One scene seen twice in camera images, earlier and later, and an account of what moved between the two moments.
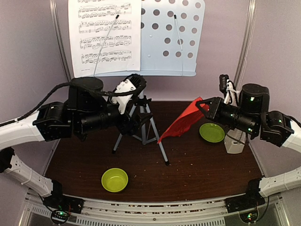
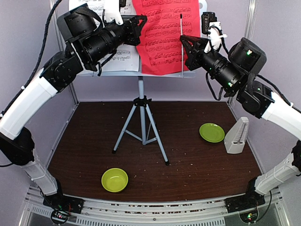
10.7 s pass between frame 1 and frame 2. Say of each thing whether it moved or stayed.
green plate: stayed
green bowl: stayed
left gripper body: moved
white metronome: stayed
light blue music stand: moved
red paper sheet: moved
